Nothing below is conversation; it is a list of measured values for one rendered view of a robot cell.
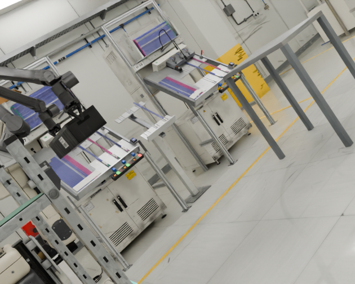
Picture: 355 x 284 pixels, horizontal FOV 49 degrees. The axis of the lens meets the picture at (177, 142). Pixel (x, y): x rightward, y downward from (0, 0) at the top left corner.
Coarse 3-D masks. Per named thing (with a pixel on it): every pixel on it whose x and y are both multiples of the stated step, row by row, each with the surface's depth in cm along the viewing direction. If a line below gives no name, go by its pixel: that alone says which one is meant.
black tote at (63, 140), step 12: (72, 120) 186; (84, 120) 189; (96, 120) 191; (60, 132) 198; (72, 132) 185; (84, 132) 188; (48, 144) 234; (60, 144) 213; (72, 144) 196; (60, 156) 231
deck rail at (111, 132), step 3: (105, 126) 367; (108, 129) 364; (108, 132) 367; (111, 132) 363; (114, 132) 360; (114, 135) 362; (117, 135) 357; (120, 135) 356; (117, 138) 361; (120, 138) 357; (123, 138) 353; (126, 138) 352; (129, 141) 349; (132, 144) 346; (135, 144) 345; (138, 147) 343
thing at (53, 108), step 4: (40, 104) 230; (44, 104) 232; (52, 104) 239; (40, 108) 231; (44, 108) 232; (48, 108) 237; (52, 108) 239; (56, 108) 240; (36, 112) 236; (52, 112) 238; (56, 112) 240; (52, 116) 239
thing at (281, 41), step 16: (320, 16) 259; (288, 32) 272; (272, 48) 249; (288, 48) 242; (336, 48) 264; (240, 64) 299; (352, 64) 264; (224, 80) 304; (304, 80) 245; (240, 96) 303; (288, 96) 324; (320, 96) 247; (336, 128) 250; (272, 144) 308
